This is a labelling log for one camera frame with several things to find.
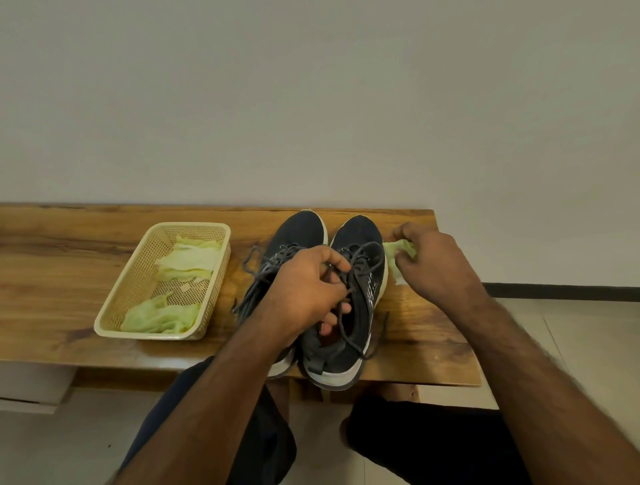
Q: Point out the person's right hand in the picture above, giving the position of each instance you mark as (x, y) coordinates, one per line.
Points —
(440, 270)

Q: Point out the person's left hand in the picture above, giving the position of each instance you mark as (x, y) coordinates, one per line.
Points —
(300, 295)

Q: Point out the grey shoelace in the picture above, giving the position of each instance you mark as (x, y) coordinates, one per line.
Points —
(360, 262)
(252, 295)

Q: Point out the dark sneaker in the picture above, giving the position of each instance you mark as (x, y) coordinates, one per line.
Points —
(360, 232)
(305, 230)

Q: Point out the person's right forearm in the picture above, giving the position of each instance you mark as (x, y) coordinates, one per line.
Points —
(540, 389)

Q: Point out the person's left forearm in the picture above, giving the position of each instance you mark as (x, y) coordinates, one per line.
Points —
(210, 404)

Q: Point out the person's left leg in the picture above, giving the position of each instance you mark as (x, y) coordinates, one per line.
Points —
(281, 399)

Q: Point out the dark baseboard strip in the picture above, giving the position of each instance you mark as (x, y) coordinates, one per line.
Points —
(560, 292)

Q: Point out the cream plastic mesh basket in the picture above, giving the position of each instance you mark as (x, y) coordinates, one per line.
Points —
(135, 270)

